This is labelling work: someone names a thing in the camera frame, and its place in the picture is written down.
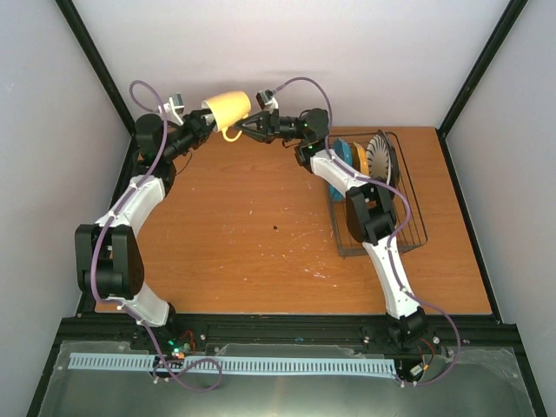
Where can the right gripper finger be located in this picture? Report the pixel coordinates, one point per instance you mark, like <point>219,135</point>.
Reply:
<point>258,120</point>
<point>260,135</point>

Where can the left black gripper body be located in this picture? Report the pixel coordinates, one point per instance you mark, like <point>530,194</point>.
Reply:
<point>194,138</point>

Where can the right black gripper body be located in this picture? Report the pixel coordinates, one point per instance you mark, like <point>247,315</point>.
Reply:
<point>273,128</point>

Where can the yellow mug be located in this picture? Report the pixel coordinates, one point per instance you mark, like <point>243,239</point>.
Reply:
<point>225,110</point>

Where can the teal polka dot plate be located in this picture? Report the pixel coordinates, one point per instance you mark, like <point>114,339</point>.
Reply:
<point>341,148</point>

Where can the yellow plate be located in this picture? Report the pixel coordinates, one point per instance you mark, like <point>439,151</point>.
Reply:
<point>359,158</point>

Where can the white blue striped plate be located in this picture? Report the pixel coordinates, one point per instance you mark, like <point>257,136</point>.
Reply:
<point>371,149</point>

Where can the black rimmed striped plate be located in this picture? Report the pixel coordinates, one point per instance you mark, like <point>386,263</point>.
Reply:
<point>394,160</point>

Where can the black wire dish rack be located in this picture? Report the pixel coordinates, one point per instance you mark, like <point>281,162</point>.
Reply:
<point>413,235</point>

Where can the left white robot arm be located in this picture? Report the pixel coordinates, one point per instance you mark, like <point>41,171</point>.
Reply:
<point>108,260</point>

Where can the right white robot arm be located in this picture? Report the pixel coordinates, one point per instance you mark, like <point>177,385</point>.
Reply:
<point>371,216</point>

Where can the left controller board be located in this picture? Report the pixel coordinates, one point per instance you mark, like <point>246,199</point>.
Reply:
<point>183,345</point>

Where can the controller board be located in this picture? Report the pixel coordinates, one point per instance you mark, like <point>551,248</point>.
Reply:
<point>183,345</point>
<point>426,353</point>

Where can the right controller board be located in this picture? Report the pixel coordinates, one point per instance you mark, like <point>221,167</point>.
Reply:
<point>426,353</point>

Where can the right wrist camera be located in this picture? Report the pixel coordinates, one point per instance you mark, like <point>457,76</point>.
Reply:
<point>266,99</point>

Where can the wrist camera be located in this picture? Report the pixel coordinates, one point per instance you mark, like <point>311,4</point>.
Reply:
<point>173,109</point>
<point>266,99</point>

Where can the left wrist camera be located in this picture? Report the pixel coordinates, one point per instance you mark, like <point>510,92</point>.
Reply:
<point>173,109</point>

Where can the black aluminium frame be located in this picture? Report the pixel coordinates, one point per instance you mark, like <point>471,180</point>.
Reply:
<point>277,329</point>

